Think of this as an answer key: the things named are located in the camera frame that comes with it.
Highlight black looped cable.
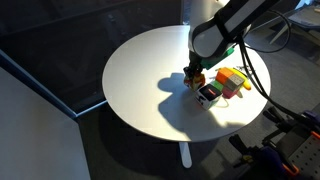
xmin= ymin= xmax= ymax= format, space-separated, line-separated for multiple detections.
xmin=245 ymin=9 xmax=292 ymax=54

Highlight yellow toy banana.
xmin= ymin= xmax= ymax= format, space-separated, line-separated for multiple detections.
xmin=232 ymin=67 xmax=253 ymax=92

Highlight red yellow round toy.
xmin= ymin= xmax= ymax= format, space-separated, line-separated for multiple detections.
xmin=184 ymin=71 xmax=207 ymax=92

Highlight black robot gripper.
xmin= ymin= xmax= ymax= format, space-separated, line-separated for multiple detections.
xmin=183 ymin=49 xmax=209 ymax=81

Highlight grey studded block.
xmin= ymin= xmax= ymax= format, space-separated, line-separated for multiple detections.
xmin=224 ymin=73 xmax=246 ymax=93

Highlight small green block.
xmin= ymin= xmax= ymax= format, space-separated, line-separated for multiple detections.
xmin=209 ymin=79 xmax=225 ymax=92

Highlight small orange block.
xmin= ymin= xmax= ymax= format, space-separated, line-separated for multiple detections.
xmin=215 ymin=67 xmax=235 ymax=85

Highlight black perforated pegboard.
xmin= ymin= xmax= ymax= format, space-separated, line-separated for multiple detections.
xmin=285 ymin=132 xmax=320 ymax=180

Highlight dark red-faced block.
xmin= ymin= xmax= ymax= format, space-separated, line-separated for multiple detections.
xmin=221 ymin=85 xmax=242 ymax=100

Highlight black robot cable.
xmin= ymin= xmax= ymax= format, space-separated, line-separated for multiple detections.
xmin=237 ymin=34 xmax=303 ymax=118

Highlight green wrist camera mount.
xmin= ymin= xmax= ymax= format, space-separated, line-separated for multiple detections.
xmin=199 ymin=47 xmax=236 ymax=70

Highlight black purple orange clamp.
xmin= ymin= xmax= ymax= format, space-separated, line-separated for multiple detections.
xmin=228 ymin=132 xmax=302 ymax=180
xmin=262 ymin=105 xmax=320 ymax=140

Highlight background desk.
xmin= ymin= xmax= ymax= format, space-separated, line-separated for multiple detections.
xmin=269 ymin=4 xmax=320 ymax=45

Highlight black number one cube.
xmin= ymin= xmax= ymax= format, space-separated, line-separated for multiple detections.
xmin=194 ymin=83 xmax=223 ymax=111

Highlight white table base legs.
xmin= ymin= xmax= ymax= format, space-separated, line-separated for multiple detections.
xmin=178 ymin=141 xmax=194 ymax=169

